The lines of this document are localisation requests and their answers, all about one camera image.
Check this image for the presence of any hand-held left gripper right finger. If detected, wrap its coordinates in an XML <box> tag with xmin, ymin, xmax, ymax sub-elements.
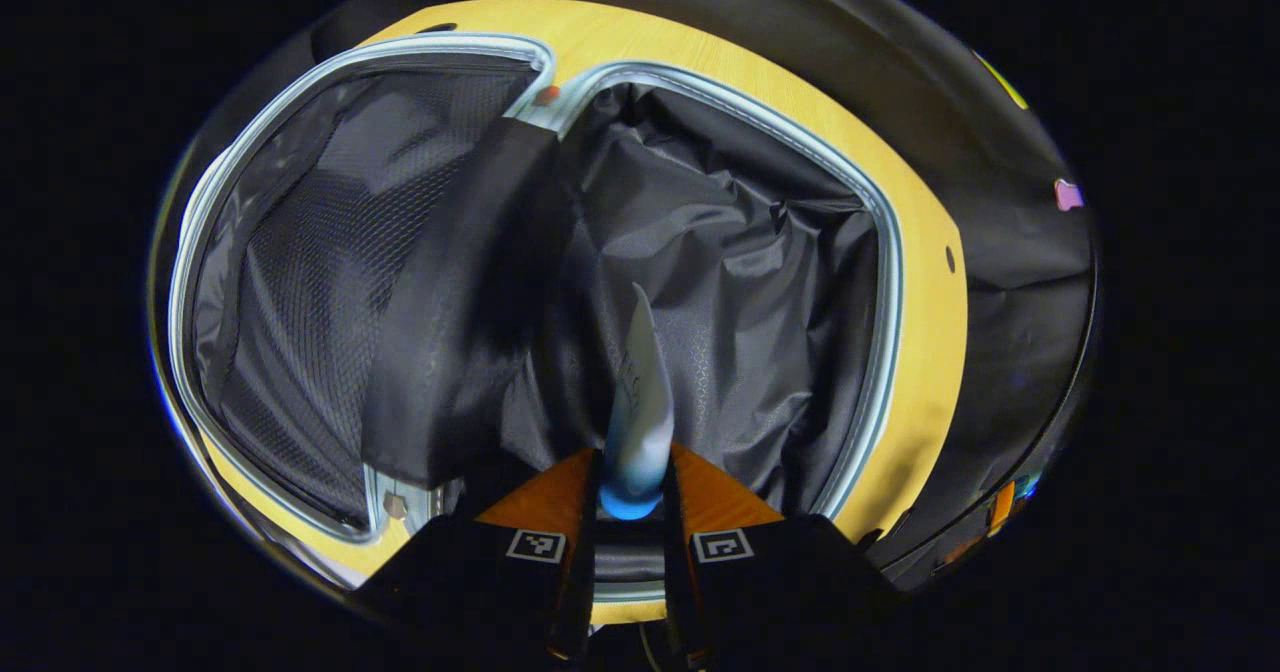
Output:
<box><xmin>664</xmin><ymin>442</ymin><xmax>909</xmax><ymax>670</ymax></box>

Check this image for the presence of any black backdrop cloth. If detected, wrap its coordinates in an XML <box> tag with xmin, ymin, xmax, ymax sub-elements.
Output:
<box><xmin>300</xmin><ymin>0</ymin><xmax>1103</xmax><ymax>593</ymax></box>

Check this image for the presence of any translucent tube with blue cap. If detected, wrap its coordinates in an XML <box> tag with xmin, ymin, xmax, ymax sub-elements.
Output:
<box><xmin>598</xmin><ymin>282</ymin><xmax>677</xmax><ymax>522</ymax></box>

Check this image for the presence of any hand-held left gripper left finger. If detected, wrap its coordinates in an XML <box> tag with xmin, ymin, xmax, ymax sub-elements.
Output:
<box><xmin>355</xmin><ymin>447</ymin><xmax>604</xmax><ymax>661</ymax></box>

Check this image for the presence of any light blue suitcase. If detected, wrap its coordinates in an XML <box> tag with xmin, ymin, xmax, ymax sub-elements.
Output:
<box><xmin>166</xmin><ymin>32</ymin><xmax>907</xmax><ymax>605</ymax></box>

